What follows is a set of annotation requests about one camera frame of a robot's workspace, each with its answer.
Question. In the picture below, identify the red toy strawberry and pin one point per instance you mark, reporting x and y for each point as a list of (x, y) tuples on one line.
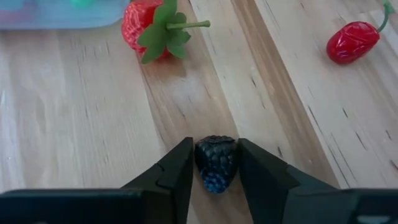
[(133, 25)]

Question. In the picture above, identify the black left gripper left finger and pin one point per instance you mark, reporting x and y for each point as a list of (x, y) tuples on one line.
[(174, 174)]

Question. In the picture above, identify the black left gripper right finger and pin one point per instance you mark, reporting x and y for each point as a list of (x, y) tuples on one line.
[(267, 183)]

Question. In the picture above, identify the toy blackberry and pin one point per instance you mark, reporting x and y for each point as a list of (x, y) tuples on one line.
[(216, 161)]

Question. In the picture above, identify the red cherry with green stem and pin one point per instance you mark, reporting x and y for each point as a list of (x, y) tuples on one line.
[(353, 42)]

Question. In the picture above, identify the clear plastic tupperware container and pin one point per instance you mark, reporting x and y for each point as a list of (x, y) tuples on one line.
[(46, 15)]

